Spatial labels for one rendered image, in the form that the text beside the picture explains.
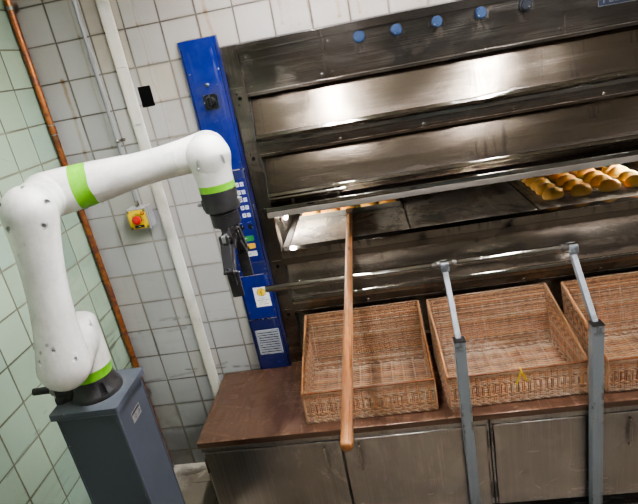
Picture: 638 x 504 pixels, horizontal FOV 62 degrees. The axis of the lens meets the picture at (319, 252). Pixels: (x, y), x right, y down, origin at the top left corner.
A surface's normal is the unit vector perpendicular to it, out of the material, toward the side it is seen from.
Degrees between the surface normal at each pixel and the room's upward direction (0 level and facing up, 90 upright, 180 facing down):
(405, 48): 90
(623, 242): 70
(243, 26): 90
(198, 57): 90
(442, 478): 90
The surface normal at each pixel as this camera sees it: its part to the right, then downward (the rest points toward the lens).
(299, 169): -0.12, 0.03
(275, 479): -0.07, 0.36
